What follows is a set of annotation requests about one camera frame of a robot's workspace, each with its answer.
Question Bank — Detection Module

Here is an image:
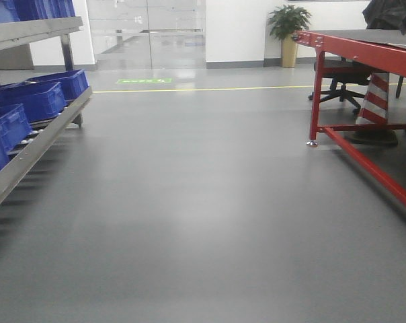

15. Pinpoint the left metal shelf rack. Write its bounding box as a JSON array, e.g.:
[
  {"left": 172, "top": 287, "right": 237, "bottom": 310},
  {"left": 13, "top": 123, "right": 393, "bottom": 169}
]
[{"left": 0, "top": 16, "right": 92, "bottom": 204}]

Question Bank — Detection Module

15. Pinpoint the dark blue crates top shelf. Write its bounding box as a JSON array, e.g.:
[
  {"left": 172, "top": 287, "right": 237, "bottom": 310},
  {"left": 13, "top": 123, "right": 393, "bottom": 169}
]
[{"left": 0, "top": 0, "right": 75, "bottom": 24}]

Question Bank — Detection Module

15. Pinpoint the glass door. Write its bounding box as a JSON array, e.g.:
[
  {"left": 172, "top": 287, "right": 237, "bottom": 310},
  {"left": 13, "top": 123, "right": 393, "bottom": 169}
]
[{"left": 87, "top": 0, "right": 206, "bottom": 70}]

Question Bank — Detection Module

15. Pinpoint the dark blue crate far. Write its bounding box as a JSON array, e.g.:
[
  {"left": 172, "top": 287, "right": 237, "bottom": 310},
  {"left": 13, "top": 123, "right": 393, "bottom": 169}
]
[{"left": 24, "top": 69, "right": 89, "bottom": 102}]

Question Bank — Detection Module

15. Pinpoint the potted green plant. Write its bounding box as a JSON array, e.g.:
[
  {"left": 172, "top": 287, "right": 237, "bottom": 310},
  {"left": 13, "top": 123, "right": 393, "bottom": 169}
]
[{"left": 268, "top": 5, "right": 312, "bottom": 68}]

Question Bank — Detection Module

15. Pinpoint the black office chair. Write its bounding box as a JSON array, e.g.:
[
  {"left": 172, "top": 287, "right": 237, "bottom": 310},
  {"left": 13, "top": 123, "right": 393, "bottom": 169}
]
[{"left": 320, "top": 57, "right": 373, "bottom": 116}]

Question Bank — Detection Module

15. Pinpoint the black jacket on table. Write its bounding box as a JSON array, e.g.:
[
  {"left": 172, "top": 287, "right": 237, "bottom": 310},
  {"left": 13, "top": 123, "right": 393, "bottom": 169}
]
[{"left": 362, "top": 1, "right": 406, "bottom": 34}]

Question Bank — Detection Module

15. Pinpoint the red white striped post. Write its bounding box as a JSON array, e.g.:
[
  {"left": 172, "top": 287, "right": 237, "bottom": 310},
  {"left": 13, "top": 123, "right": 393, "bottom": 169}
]
[{"left": 356, "top": 73, "right": 389, "bottom": 125}]

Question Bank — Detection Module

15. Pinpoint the red metal frame table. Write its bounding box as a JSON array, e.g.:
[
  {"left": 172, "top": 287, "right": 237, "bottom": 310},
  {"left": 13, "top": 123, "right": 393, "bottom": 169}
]
[{"left": 292, "top": 30, "right": 406, "bottom": 208}]

